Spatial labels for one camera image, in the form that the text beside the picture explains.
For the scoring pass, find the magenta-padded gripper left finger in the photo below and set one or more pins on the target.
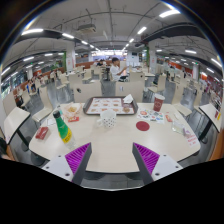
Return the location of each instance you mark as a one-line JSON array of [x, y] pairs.
[[60, 166]]

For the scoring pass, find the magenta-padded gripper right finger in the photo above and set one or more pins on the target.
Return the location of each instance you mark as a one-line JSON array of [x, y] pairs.
[[163, 166]]

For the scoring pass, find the green drink bottle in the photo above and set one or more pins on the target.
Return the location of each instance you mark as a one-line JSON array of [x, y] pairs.
[[65, 131]]

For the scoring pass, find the small red box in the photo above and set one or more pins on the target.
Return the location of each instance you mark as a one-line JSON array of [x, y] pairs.
[[42, 132]]

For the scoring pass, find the white leaflet with red print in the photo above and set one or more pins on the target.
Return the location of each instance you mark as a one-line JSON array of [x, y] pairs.
[[191, 138]]

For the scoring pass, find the clear plastic packet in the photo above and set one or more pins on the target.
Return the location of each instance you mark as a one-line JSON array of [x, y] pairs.
[[178, 127]]

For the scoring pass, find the flat round red coaster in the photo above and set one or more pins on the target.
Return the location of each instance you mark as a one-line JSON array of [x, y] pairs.
[[142, 126]]

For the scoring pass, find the red sauce packet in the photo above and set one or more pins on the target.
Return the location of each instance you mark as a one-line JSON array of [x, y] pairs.
[[73, 119]]

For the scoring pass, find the colourful sticker sheet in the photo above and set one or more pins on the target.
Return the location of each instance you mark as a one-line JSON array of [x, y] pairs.
[[150, 116]]

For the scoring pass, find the crumpled food wrapper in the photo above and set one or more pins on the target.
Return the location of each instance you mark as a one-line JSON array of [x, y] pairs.
[[71, 109]]

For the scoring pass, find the red paper cup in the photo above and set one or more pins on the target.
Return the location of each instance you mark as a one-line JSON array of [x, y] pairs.
[[158, 103]]

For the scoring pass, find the white polka-dot mug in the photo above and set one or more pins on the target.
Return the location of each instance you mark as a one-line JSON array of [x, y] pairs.
[[108, 119]]

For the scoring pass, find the cream canteen chairs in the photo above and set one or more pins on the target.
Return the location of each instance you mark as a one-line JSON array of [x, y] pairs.
[[45, 100]]

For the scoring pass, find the white paper napkin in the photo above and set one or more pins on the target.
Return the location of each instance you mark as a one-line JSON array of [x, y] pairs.
[[128, 99]]

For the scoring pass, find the brown food tray, paper liner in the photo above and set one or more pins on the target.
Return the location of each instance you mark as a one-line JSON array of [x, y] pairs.
[[106, 106]]

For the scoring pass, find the person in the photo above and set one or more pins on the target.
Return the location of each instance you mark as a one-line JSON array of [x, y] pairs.
[[100, 63], [115, 71]]

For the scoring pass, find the ceiling air unit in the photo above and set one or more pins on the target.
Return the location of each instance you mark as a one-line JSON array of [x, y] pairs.
[[87, 28]]

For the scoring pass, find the ceiling strip lights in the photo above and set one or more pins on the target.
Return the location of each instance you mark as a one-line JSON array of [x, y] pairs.
[[169, 13]]

